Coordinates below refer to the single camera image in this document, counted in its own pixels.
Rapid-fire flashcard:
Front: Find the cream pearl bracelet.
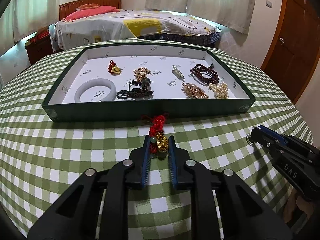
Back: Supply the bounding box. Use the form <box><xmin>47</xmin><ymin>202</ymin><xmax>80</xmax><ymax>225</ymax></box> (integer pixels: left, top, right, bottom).
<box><xmin>209</xmin><ymin>81</ymin><xmax>230</xmax><ymax>99</ymax></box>

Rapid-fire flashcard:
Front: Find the dark red bead necklace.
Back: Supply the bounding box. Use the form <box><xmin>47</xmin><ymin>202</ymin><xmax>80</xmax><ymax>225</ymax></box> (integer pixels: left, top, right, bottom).
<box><xmin>190</xmin><ymin>63</ymin><xmax>220</xmax><ymax>85</ymax></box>

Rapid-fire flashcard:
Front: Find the gold lock red cord pendant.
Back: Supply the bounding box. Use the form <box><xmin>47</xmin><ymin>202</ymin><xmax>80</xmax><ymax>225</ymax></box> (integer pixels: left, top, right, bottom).
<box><xmin>143</xmin><ymin>114</ymin><xmax>169</xmax><ymax>160</ymax></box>

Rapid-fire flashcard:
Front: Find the silver rhinestone brooch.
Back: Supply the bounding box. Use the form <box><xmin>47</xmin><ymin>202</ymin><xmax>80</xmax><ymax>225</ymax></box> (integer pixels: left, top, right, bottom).
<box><xmin>172</xmin><ymin>65</ymin><xmax>185</xmax><ymax>81</ymax></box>

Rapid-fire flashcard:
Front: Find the black beaded bracelet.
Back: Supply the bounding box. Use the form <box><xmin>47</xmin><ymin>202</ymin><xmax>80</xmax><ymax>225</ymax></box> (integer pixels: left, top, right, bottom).
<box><xmin>116</xmin><ymin>77</ymin><xmax>155</xmax><ymax>100</ymax></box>

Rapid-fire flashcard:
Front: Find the white jade bangle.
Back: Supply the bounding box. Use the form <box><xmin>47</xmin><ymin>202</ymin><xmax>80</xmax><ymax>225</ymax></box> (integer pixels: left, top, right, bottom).
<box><xmin>74</xmin><ymin>79</ymin><xmax>117</xmax><ymax>103</ymax></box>

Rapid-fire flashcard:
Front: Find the small gold red pendant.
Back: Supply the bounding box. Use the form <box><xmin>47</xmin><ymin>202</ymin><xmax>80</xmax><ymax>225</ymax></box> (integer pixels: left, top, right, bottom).
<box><xmin>108</xmin><ymin>60</ymin><xmax>121</xmax><ymax>75</ymax></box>

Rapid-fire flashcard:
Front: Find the dark green jewelry tray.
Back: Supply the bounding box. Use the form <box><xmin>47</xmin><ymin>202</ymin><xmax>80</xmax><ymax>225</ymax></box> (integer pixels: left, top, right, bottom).
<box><xmin>42</xmin><ymin>42</ymin><xmax>255</xmax><ymax>122</ymax></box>

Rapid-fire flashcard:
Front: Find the right hand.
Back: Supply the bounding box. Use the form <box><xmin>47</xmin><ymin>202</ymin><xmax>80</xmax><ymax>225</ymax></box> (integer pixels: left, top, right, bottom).
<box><xmin>283</xmin><ymin>189</ymin><xmax>316</xmax><ymax>223</ymax></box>

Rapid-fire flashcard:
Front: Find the green checkered tablecloth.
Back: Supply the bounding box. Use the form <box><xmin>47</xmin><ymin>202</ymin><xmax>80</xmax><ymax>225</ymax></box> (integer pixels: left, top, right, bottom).
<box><xmin>1</xmin><ymin>48</ymin><xmax>313</xmax><ymax>239</ymax></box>

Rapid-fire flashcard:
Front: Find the brown wooden door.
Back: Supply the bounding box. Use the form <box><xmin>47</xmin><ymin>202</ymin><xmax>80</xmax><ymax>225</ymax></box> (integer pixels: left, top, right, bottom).
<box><xmin>261</xmin><ymin>0</ymin><xmax>319</xmax><ymax>103</ymax></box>

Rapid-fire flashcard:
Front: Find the dark wooden nightstand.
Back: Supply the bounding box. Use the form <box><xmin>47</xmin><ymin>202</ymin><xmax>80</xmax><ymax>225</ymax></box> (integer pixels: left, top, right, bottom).
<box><xmin>25</xmin><ymin>26</ymin><xmax>53</xmax><ymax>65</ymax></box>

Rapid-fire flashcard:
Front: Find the bed with patterned quilt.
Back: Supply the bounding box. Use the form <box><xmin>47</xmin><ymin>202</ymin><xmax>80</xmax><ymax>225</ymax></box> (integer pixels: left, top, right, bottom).
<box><xmin>54</xmin><ymin>9</ymin><xmax>222</xmax><ymax>50</ymax></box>

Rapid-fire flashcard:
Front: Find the pink pillow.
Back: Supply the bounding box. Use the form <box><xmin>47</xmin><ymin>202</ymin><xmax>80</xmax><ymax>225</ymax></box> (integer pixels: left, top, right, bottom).
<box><xmin>62</xmin><ymin>5</ymin><xmax>120</xmax><ymax>22</ymax></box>

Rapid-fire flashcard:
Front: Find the red wooden headboard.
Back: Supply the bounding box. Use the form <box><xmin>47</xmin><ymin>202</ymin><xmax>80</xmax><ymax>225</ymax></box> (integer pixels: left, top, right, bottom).
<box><xmin>58</xmin><ymin>0</ymin><xmax>122</xmax><ymax>21</ymax></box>

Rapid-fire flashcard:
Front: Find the left white curtain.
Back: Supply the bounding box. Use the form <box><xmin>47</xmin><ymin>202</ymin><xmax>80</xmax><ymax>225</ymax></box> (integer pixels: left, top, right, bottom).
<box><xmin>1</xmin><ymin>0</ymin><xmax>59</xmax><ymax>55</ymax></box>

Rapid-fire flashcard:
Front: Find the wall light switch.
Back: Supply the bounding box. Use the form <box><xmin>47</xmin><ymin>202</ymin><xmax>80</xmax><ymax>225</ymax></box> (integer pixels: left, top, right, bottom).
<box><xmin>266</xmin><ymin>1</ymin><xmax>273</xmax><ymax>9</ymax></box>

